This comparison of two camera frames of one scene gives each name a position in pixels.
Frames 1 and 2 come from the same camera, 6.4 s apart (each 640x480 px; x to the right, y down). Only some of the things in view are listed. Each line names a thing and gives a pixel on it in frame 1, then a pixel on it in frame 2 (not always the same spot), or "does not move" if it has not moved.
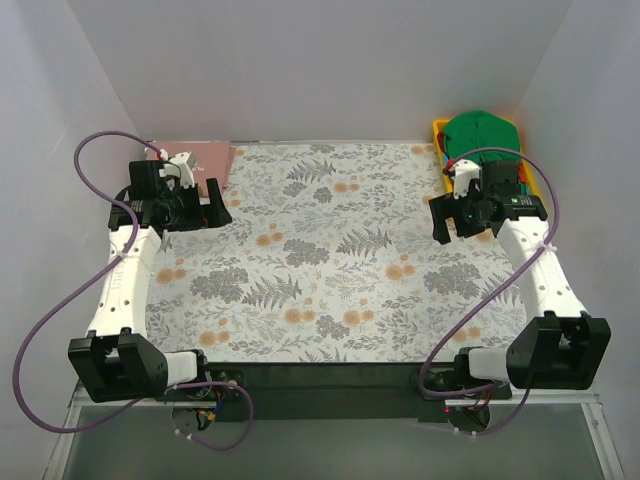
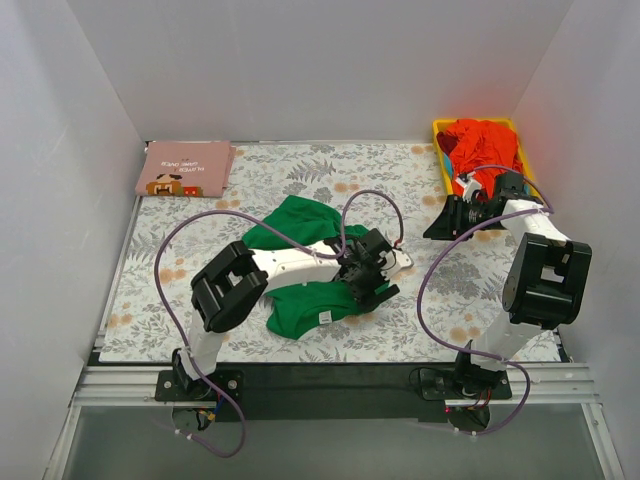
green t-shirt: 479,129 → 292,222
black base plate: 334,392 does not move
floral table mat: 331,257 does not move
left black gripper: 204,205 → 367,288
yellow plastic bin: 444,170 does not move
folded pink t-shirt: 215,159 does not move
